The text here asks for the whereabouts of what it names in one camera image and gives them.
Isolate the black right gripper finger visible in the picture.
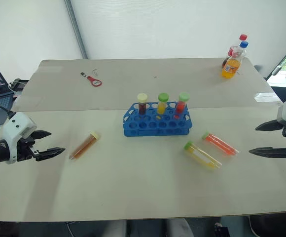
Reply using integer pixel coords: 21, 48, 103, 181
255, 119, 285, 131
248, 147, 286, 159

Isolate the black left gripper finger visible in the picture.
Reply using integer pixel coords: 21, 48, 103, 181
32, 130, 52, 141
35, 147, 66, 162

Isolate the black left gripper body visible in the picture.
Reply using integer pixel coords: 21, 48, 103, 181
16, 132, 40, 162

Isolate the cream-capped amber tube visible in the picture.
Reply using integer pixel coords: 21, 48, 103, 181
69, 131, 101, 161

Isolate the green-capped orange tube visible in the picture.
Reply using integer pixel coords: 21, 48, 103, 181
202, 131, 240, 157

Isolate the green-capped red tube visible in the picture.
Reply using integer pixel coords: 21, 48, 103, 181
174, 91, 191, 117

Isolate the cream-capped dark red tube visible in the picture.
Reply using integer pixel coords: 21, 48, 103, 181
137, 92, 148, 117

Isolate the blue test tube rack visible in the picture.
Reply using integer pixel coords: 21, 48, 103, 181
123, 101, 193, 137

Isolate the green-capped yellow short-filled tube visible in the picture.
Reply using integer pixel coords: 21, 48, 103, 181
156, 92, 170, 116

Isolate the clear plastic wrapper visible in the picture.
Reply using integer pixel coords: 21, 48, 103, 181
253, 92, 281, 103

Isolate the orange soda bottle blue cap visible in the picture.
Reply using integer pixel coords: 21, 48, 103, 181
221, 40, 250, 79

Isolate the dark rounded shape under table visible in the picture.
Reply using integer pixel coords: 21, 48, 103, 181
249, 212, 286, 237

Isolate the red bottle opener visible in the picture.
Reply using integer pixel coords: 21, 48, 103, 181
86, 75, 103, 87

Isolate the cola bottle red cap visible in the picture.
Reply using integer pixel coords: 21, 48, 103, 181
222, 34, 248, 69

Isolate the grey metal pole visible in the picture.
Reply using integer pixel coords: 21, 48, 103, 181
64, 0, 88, 60

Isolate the pale rounded shape under table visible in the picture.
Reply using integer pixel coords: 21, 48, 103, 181
164, 218, 191, 237

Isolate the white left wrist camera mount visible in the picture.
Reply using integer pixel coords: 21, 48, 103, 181
0, 111, 38, 165

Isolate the small black device with cables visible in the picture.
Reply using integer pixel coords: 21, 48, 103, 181
8, 78, 31, 95

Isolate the dark window frame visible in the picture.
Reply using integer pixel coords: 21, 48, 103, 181
263, 36, 286, 80

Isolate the small black bracket under table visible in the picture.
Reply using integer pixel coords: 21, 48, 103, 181
214, 222, 230, 237

